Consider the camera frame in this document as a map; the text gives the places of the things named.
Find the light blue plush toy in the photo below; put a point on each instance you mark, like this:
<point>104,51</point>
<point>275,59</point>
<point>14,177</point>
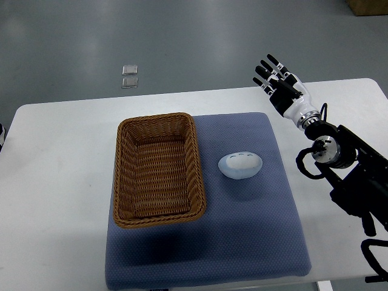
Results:
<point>240,165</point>

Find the dark object at left edge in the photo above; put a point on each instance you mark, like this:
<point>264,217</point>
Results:
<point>2,136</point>

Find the upper metal floor plate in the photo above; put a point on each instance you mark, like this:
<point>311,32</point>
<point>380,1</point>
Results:
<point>129,70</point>

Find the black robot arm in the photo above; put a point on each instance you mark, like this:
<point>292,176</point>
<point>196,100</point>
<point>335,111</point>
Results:
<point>356,171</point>

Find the brown wicker basket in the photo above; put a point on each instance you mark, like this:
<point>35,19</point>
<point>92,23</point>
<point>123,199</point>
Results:
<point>158,175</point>

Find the lower metal floor plate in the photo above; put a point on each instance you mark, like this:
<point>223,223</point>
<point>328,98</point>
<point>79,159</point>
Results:
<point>129,82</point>

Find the blue textured mat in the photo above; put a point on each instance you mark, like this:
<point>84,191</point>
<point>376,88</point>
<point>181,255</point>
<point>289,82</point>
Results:
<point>250,229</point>

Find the cardboard box corner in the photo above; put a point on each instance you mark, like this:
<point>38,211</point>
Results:
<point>368,7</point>

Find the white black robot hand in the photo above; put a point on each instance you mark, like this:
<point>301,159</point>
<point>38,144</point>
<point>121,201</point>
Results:
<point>289,96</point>

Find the metal floor plate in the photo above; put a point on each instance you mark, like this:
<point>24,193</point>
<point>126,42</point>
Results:
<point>129,82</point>
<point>129,70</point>

